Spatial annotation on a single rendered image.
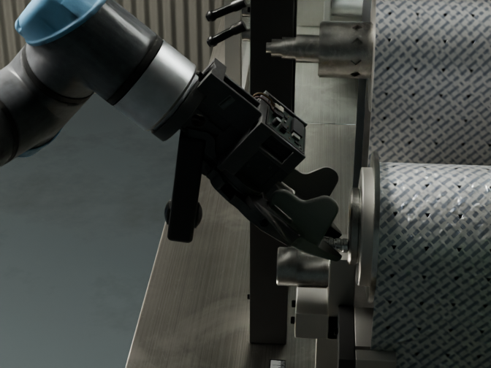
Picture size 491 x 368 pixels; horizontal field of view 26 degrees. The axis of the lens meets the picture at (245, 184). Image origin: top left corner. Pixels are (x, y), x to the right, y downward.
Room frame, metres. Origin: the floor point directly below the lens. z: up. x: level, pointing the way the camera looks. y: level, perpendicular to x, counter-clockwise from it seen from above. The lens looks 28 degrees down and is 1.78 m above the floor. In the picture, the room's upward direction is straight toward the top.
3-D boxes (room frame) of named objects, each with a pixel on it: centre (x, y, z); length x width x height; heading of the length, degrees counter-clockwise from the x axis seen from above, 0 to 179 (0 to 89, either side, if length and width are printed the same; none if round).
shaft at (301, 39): (1.14, -0.05, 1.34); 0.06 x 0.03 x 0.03; 86
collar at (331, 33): (1.14, -0.11, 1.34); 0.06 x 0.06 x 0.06; 86
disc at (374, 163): (0.89, -0.12, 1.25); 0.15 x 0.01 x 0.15; 176
